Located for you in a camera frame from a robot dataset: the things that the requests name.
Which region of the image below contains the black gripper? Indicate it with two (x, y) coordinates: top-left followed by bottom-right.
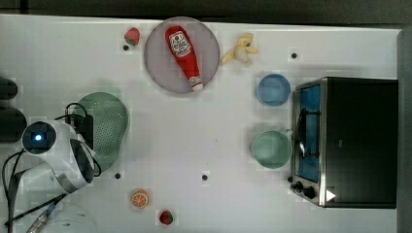
(66, 115), (94, 149)

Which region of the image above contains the mint green plastic strainer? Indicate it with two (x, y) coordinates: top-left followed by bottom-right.
(73, 92), (129, 172)

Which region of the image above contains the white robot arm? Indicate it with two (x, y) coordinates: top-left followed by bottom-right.
(4, 119), (95, 233)

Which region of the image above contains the toy strawberry near plate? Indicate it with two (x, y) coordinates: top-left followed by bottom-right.
(124, 27), (140, 47)

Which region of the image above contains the grey round plate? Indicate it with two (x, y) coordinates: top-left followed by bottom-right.
(144, 17), (220, 93)

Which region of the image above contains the toy orange half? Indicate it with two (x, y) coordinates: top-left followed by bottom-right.
(130, 189), (150, 209)

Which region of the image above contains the red plush ketchup bottle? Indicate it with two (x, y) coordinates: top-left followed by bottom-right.
(165, 25), (203, 92)

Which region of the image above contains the small red toy strawberry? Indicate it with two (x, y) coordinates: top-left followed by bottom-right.
(158, 210), (174, 225)

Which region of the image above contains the plush peeled banana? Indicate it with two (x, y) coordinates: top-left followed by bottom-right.
(221, 33), (258, 66)

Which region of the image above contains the green plastic cup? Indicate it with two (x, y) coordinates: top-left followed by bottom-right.
(250, 130), (292, 169)

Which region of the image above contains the blue plastic cup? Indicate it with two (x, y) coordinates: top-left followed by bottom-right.
(257, 74), (292, 107)

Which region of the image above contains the silver toaster oven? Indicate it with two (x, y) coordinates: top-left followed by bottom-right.
(289, 77), (398, 209)

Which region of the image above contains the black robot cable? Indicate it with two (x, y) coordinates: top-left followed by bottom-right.
(1, 102), (102, 233)

